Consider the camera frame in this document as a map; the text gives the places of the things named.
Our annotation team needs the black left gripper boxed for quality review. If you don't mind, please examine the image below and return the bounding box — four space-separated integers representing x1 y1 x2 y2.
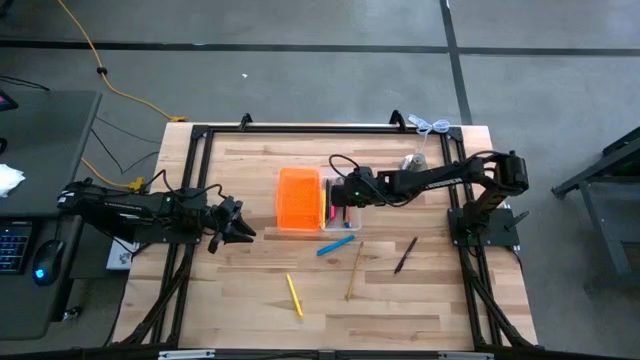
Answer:
204 197 257 254

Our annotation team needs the clear plastic box orange lid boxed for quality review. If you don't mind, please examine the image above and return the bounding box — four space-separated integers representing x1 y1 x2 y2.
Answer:
275 167 362 234

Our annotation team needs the white printed box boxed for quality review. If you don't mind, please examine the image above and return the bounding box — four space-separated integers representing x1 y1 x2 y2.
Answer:
105 236 140 272

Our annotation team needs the metal cylinder on round base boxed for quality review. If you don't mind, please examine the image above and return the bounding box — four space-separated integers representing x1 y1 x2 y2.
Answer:
401 152 429 172

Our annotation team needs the natural wood pencil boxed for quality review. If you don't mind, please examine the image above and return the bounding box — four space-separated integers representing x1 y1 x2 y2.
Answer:
344 241 365 303

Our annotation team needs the black computer mouse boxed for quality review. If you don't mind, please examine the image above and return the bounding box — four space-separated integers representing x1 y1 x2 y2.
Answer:
32 239 67 287

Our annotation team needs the dark grey desk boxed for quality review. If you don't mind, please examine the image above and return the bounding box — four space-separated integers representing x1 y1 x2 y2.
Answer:
0 89 104 342

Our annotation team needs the backlit keyboard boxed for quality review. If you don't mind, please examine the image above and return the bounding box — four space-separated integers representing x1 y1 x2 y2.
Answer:
0 222 34 276

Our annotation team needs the white crumpled tissue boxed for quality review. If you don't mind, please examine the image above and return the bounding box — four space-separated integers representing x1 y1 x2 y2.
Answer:
0 162 27 198

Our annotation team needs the dark grey side table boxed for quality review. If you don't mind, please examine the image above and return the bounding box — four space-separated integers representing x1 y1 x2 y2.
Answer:
551 127 640 291

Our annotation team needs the dark device with light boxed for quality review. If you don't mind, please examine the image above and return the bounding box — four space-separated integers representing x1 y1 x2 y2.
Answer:
0 89 20 113

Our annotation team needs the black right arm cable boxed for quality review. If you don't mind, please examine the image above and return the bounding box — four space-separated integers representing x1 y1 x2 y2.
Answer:
327 153 401 207

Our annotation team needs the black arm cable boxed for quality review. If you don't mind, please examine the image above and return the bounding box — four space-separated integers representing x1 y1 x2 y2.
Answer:
143 168 225 202
327 153 401 207

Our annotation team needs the black aluminium table frame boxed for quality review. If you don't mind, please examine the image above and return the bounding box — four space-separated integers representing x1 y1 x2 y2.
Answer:
112 112 540 351

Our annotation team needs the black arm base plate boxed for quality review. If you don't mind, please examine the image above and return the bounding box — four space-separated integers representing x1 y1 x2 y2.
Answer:
447 207 530 250
133 224 205 246

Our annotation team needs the white cord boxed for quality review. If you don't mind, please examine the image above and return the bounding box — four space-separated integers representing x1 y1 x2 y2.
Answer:
407 113 451 139

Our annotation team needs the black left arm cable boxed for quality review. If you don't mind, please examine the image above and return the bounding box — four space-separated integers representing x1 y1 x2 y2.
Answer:
143 168 225 202

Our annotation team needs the silver metal bracket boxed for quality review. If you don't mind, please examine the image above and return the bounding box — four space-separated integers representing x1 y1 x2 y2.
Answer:
437 351 495 360
157 349 217 360

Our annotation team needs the black floor cable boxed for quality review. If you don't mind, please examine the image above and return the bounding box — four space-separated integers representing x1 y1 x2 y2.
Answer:
0 74 51 93
89 116 162 177

